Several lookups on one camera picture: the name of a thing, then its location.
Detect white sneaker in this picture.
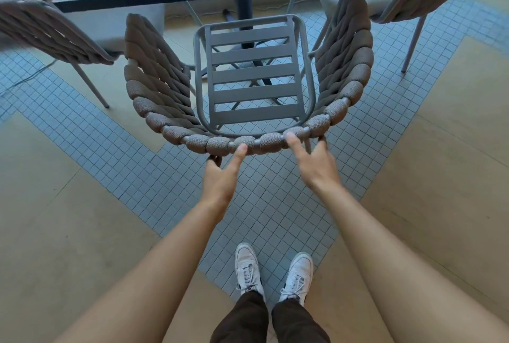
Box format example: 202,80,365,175
278,252,315,307
234,242,266,302

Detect person's right hand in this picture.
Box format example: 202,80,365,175
285,132,342,196

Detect person's left forearm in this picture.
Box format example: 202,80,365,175
52,199,229,343

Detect black table pedestal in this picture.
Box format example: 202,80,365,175
201,0,296,109

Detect person's left hand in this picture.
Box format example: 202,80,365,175
201,145,249,214

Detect dark floor cable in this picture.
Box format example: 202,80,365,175
0,58,59,97

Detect white right sneaker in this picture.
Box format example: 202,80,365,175
278,252,315,307

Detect grey rope chair slatted seat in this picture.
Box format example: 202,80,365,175
124,0,375,167

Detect person's right forearm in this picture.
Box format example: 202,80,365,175
308,179,509,343

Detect dark brown trousers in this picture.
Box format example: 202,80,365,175
209,291,331,343

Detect white left sneaker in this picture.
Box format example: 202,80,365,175
234,242,266,302

